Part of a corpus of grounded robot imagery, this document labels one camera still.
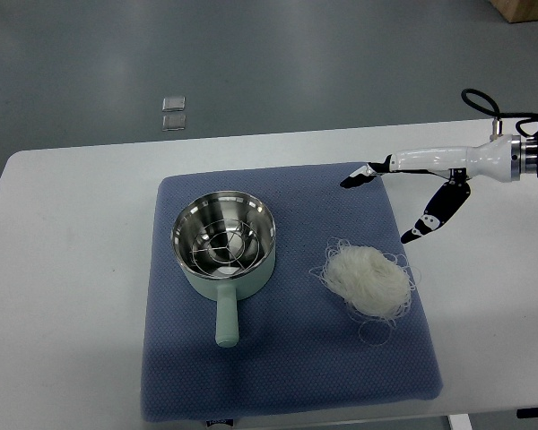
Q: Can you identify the mint green pot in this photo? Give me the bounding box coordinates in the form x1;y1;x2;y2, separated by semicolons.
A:
171;191;276;348

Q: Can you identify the lower floor metal plate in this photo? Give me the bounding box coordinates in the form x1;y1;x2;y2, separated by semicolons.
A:
162;113;187;131

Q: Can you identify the floor metal plate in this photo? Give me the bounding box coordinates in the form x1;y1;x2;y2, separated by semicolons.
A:
162;96;186;112
162;113;187;131

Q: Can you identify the blue quilted mat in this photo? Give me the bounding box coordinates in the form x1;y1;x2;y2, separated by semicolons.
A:
141;162;442;422

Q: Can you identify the wire steaming rack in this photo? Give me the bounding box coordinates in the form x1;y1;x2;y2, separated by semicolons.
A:
189;219;261;278

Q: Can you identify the upper floor metal plate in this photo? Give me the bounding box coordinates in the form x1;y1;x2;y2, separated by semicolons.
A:
162;96;186;112

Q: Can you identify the white table leg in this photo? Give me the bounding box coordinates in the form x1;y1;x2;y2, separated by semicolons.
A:
447;414;473;430

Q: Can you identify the cardboard box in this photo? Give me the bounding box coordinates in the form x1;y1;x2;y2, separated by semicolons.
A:
490;0;538;23

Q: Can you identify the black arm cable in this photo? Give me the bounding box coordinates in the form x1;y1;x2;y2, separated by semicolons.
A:
460;88;538;138

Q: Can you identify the white vermicelli bundle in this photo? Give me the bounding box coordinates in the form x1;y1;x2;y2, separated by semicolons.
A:
309;238;416;348

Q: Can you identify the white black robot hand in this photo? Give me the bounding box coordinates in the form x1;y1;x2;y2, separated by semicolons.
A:
341;135;525;244

